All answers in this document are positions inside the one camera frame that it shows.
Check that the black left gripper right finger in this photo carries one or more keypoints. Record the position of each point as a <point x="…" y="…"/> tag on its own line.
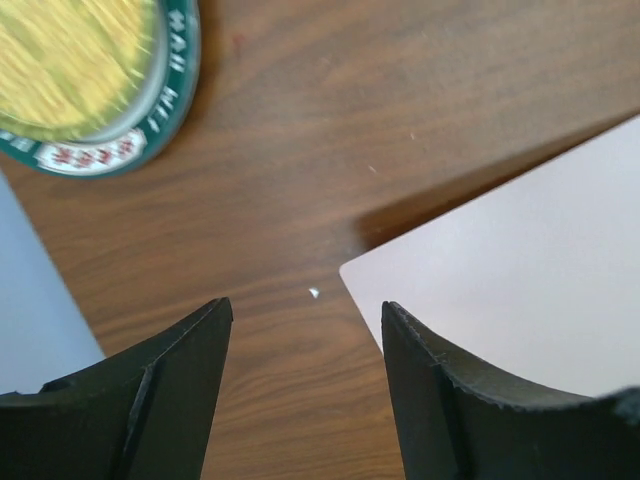
<point x="460" y="417"/>

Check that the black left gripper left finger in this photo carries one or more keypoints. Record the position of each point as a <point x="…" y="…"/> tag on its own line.
<point x="144" y="413"/>

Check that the pink file folder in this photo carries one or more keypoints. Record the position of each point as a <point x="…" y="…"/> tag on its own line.
<point x="539" y="276"/>

